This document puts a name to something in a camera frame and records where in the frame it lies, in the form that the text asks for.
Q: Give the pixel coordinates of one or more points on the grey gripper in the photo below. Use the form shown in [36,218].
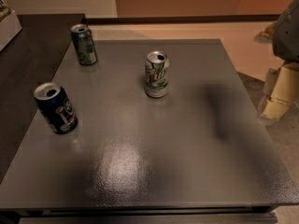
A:
[288,36]

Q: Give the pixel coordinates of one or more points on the white 7up can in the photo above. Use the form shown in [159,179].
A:
[156,74]

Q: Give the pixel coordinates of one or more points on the green soda can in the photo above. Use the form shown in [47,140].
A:
[83,43]

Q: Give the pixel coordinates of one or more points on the white box at left edge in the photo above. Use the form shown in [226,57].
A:
[10,26]

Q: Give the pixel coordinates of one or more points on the blue pepsi can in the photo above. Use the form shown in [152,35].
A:
[53,103]

